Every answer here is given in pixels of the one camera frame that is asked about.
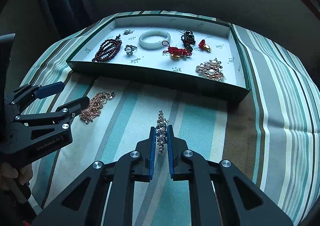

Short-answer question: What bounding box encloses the white jade bangle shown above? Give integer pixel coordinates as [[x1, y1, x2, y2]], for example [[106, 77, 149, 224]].
[[139, 30, 171, 50]]

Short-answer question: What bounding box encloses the silver rhinestone bar brooch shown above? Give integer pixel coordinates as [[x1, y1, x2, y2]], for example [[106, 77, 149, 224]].
[[156, 110, 169, 154]]

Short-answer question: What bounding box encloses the dark red bead bracelet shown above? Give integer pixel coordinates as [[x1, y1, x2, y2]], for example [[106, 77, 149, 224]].
[[91, 34, 123, 63]]

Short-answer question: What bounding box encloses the person's left hand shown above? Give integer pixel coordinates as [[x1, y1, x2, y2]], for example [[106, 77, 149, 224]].
[[0, 162, 33, 190]]

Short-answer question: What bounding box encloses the pearl flower ring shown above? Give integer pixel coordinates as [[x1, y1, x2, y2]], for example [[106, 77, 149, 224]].
[[124, 44, 138, 56]]

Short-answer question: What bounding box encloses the striped bed cover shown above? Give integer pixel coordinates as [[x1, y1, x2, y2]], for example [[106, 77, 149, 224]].
[[23, 19, 319, 225]]

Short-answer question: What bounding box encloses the dark green jewelry tray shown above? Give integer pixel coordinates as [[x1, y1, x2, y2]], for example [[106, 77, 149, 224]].
[[67, 14, 251, 108]]

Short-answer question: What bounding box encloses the red tassel gold charm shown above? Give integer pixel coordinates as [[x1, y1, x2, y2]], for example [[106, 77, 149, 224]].
[[199, 39, 212, 52]]

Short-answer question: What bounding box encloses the rose gold chain necklace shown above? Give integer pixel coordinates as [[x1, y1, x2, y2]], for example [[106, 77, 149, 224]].
[[79, 91, 116, 125]]

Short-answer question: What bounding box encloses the large pearl cluster brooch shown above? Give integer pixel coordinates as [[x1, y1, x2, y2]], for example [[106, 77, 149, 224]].
[[195, 58, 225, 82]]

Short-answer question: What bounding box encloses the black cord bead pendant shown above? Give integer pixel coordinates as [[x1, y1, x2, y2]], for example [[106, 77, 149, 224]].
[[181, 30, 196, 52]]

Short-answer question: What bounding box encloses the red knotted cord gold charm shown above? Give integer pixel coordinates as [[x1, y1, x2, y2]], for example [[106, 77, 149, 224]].
[[162, 40, 192, 60]]

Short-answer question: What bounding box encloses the small pearl flower brooch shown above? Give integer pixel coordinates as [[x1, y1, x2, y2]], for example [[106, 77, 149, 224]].
[[123, 29, 133, 35]]

